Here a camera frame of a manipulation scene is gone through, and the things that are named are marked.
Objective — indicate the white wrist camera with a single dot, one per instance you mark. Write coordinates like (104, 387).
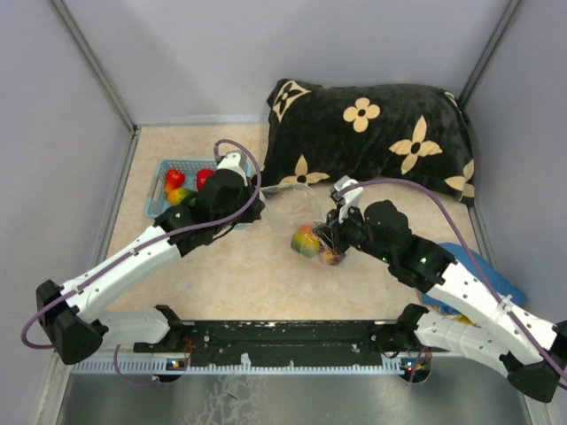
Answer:
(346, 194)
(235, 161)

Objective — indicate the clear dotted zip top bag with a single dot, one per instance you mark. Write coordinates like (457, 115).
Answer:
(290, 206)

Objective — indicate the red toy apple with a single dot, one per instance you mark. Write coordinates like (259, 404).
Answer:
(201, 176)

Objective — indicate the black pillow with cream flowers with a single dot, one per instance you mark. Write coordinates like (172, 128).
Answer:
(413, 132)

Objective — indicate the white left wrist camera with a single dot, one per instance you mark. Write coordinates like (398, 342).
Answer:
(235, 161)

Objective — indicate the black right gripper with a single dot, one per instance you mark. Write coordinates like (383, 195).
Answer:
(332, 229)

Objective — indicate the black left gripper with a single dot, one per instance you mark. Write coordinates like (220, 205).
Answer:
(252, 212)

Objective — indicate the green yellow toy mango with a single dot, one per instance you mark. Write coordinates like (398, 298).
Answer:
(305, 242)

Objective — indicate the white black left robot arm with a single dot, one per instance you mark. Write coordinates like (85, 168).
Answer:
(74, 315)

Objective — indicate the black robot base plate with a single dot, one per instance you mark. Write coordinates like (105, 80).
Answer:
(284, 343)

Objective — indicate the white slotted cable duct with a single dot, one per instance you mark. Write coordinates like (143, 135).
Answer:
(170, 366)

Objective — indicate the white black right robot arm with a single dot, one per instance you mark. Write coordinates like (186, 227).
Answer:
(528, 351)

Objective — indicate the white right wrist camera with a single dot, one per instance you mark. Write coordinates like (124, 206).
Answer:
(346, 194)

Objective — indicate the green orange toy mango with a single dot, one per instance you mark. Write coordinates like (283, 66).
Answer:
(176, 196)

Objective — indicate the red yellow toy pepper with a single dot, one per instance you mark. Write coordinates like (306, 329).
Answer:
(174, 179)

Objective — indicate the light blue plastic basket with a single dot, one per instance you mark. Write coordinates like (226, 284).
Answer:
(163, 213)

